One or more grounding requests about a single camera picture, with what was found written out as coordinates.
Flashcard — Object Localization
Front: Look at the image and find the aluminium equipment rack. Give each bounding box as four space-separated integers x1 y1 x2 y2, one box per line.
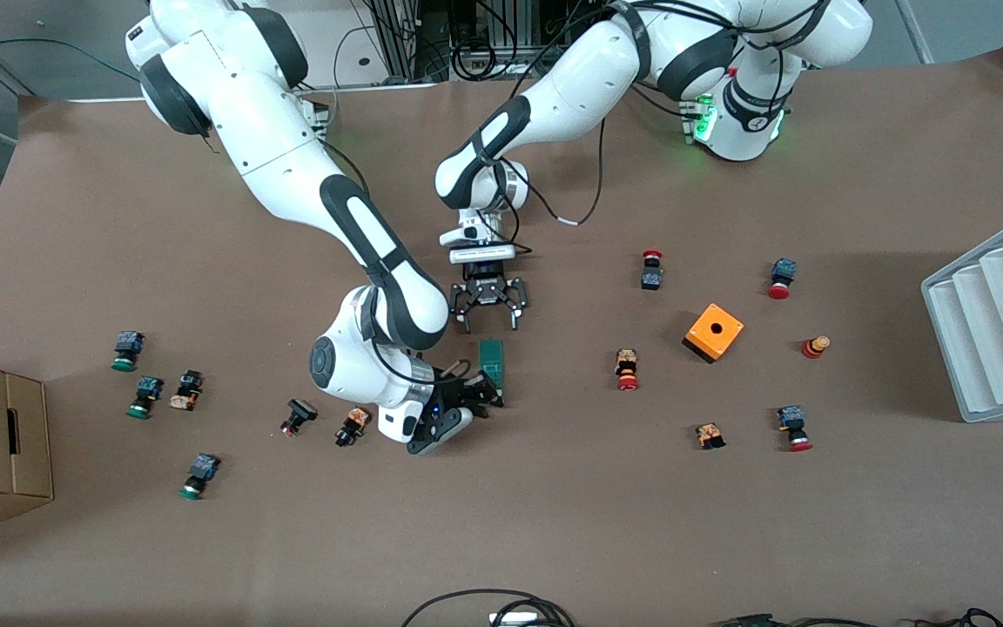
362 0 624 81

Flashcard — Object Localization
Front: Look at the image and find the white panel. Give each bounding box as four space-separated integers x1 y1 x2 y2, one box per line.
303 0 446 92

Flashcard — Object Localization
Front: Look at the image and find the grey metal bar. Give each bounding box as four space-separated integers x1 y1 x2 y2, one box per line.
895 0 935 64

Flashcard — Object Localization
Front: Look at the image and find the grey ribbed tray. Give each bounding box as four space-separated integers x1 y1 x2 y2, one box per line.
921 207 1003 424

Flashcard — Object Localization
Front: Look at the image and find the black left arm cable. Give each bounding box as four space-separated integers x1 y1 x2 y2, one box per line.
508 113 609 227

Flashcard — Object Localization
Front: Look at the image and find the black looped cable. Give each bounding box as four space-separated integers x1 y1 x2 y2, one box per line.
401 590 576 627

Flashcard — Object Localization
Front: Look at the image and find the orange button enclosure box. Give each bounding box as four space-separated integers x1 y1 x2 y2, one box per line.
683 302 744 365

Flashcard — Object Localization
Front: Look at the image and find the green push button switch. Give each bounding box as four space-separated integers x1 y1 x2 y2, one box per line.
125 376 165 420
178 453 222 501
111 331 145 373

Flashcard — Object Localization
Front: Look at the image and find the black cable bundle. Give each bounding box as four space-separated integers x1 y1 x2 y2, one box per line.
715 608 1003 627

